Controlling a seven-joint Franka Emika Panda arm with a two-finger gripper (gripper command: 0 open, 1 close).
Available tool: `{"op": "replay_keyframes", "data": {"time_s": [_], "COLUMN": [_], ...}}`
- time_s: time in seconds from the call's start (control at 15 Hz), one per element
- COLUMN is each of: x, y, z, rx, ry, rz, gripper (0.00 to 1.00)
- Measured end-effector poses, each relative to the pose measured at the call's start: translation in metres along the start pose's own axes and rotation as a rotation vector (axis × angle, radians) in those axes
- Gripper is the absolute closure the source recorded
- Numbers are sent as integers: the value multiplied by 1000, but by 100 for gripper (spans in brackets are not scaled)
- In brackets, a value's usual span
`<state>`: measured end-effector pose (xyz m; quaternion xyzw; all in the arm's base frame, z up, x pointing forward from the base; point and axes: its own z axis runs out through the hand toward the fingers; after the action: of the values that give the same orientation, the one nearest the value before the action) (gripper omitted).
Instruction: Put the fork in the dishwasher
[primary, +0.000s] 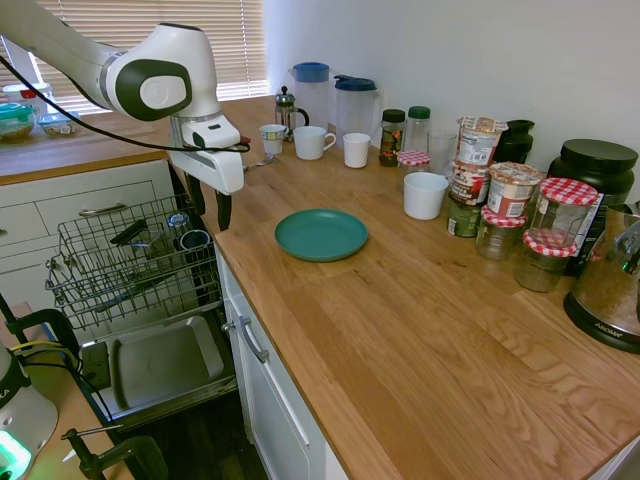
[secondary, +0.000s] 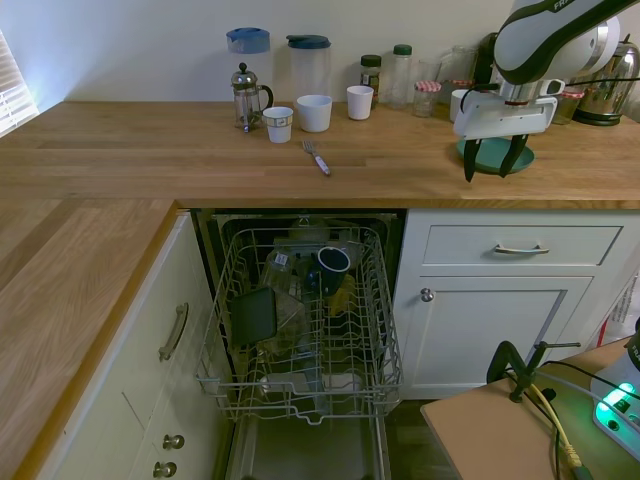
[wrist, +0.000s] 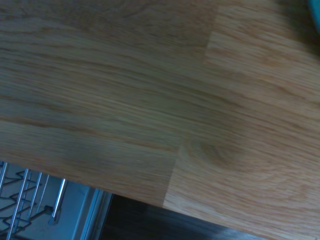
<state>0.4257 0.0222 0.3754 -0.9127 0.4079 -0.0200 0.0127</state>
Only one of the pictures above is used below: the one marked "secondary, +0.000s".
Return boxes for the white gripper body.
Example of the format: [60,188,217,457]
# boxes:
[453,92,559,141]

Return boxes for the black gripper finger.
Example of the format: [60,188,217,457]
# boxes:
[497,133,528,179]
[463,136,482,183]

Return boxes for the silver fork with pale handle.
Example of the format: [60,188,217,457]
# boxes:
[301,140,332,177]

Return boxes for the open dishwasher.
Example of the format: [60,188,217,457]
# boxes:
[189,208,407,480]

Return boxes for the green plate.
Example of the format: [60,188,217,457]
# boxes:
[455,135,536,176]

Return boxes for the white ceramic cup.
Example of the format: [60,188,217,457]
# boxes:
[449,88,476,124]

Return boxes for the empty clear glass jar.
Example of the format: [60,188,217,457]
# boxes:
[451,45,479,84]

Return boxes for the glass jar with red-checked lid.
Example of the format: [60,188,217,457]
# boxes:
[551,89,586,126]
[412,80,444,119]

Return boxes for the empty clear glass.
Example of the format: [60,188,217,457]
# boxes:
[417,58,444,86]

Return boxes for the white drawer front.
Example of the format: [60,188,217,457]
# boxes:
[422,224,624,268]

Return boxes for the clear bottle with green cap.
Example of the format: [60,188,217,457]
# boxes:
[389,44,415,111]

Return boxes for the stainless steel electric kettle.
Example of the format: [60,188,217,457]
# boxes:
[572,33,640,127]

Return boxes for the small white cup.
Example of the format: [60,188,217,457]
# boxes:
[346,85,376,121]

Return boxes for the spice jar with dark lid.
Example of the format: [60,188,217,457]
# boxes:
[359,54,384,101]

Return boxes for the wide white ceramic pot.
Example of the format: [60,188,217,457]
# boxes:
[295,94,334,134]

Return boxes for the white cabinet door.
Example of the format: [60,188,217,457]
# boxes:
[399,274,596,390]

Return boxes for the white cabinet with drawer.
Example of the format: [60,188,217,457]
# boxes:
[392,208,640,401]

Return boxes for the dark blue mug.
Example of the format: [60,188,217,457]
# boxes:
[304,245,352,302]

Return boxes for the yellow plastic item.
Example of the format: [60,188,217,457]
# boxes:
[327,273,358,318]

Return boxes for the clear pitcher with dark-blue lid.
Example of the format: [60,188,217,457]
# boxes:
[286,33,333,104]

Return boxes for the clear plastic bag with print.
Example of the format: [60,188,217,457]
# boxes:
[594,269,640,351]

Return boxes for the white paper cup with pattern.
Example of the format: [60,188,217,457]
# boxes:
[262,106,295,145]

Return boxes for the black metal clamp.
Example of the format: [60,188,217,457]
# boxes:
[487,339,583,404]

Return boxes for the clear drinking glass with label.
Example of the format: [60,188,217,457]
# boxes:
[259,248,302,301]

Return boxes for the glass and steel French press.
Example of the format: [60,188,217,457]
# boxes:
[230,62,276,135]

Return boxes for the clear plastic container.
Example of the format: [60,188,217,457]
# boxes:
[272,292,314,347]

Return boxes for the clear pitcher with light-blue lid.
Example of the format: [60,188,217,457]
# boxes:
[225,27,274,109]

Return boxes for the white dish in lower rack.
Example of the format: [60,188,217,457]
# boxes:
[323,372,366,393]

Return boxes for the black square plate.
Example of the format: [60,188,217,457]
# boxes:
[228,286,279,349]

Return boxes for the white window blinds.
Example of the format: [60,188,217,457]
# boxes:
[0,29,41,139]

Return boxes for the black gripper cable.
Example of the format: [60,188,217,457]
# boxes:
[459,83,502,113]

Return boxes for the silver drawer handle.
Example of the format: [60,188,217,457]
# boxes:
[493,243,551,257]

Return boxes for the grey wire dishwasher rack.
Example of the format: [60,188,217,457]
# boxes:
[194,225,405,428]

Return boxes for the black power cable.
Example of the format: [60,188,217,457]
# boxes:
[503,359,619,480]

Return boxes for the grey cable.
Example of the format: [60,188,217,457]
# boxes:
[542,372,604,402]

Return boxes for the yellow network cable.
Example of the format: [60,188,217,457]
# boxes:
[530,382,584,469]

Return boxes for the silver cabinet bar handle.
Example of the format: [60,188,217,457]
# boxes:
[158,302,190,363]

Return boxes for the white cabinet with bar handle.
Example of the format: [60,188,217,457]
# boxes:
[34,212,236,480]

